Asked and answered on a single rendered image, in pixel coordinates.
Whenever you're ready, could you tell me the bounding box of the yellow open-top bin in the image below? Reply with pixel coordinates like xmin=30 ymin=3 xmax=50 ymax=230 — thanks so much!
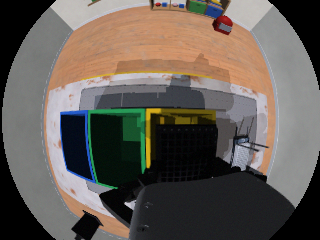
xmin=146 ymin=109 xmax=216 ymax=168

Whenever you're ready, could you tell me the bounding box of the green bin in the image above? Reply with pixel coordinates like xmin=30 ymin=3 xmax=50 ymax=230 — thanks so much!
xmin=88 ymin=109 xmax=146 ymax=189

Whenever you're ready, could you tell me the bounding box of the blue open-top bin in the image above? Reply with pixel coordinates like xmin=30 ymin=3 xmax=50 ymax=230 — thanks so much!
xmin=60 ymin=110 xmax=96 ymax=184

